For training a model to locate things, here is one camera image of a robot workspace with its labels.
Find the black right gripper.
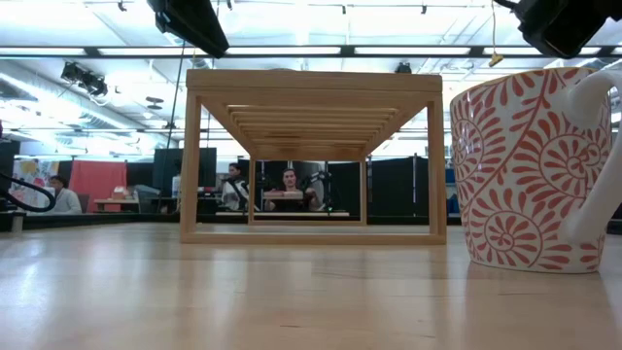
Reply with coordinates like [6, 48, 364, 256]
[513, 0, 622, 60]

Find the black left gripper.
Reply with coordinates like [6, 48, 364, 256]
[147, 0, 231, 60]

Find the white mug orange floral pattern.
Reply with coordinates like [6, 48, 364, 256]
[449, 66, 622, 275]

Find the yellow hanging tag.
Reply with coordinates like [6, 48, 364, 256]
[488, 0, 505, 68]

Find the black ceiling-hung device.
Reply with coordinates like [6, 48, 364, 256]
[60, 61, 109, 97]

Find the wooden slatted rack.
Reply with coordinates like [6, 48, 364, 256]
[178, 68, 448, 246]

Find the black partition panel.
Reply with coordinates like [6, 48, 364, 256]
[326, 155, 432, 218]
[126, 147, 219, 215]

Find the person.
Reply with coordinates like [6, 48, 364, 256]
[264, 167, 323, 213]
[221, 162, 250, 213]
[48, 174, 83, 216]

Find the red fabric panel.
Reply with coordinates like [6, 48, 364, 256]
[68, 159, 128, 214]

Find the distant wooden-top workbench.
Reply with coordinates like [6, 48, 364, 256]
[261, 191, 306, 213]

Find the colourful poster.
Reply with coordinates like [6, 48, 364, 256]
[12, 157, 59, 208]

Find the hanging black cable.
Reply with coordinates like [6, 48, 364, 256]
[163, 41, 189, 152]

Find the black aluminium table frame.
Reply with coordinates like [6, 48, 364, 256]
[21, 212, 463, 232]

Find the black cable loop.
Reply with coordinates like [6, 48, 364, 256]
[0, 172, 57, 214]

